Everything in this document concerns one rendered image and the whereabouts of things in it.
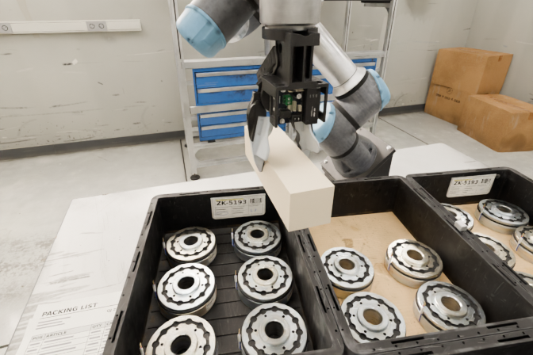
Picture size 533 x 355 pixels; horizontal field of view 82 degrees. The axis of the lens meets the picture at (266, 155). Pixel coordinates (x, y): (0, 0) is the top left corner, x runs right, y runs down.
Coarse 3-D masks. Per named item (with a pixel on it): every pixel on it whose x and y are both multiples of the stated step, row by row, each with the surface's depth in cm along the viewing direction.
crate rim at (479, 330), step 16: (384, 176) 76; (400, 176) 76; (416, 192) 70; (432, 208) 64; (448, 224) 60; (464, 240) 56; (480, 256) 53; (320, 272) 49; (496, 272) 50; (512, 288) 47; (336, 304) 44; (528, 304) 44; (336, 320) 42; (512, 320) 42; (528, 320) 42; (352, 336) 40; (416, 336) 40; (432, 336) 40; (448, 336) 40; (464, 336) 40; (480, 336) 40; (352, 352) 38; (368, 352) 38; (384, 352) 38
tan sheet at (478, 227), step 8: (464, 208) 81; (472, 208) 81; (472, 216) 78; (480, 224) 75; (480, 232) 72; (488, 232) 72; (496, 232) 72; (504, 240) 70; (520, 264) 64; (528, 264) 64; (528, 272) 62
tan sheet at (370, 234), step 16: (336, 224) 75; (352, 224) 75; (368, 224) 75; (384, 224) 75; (400, 224) 75; (320, 240) 70; (336, 240) 70; (352, 240) 70; (368, 240) 70; (384, 240) 70; (320, 256) 66; (368, 256) 66; (384, 256) 66; (384, 272) 62; (384, 288) 58; (400, 288) 58; (416, 288) 58; (400, 304) 55; (416, 320) 53
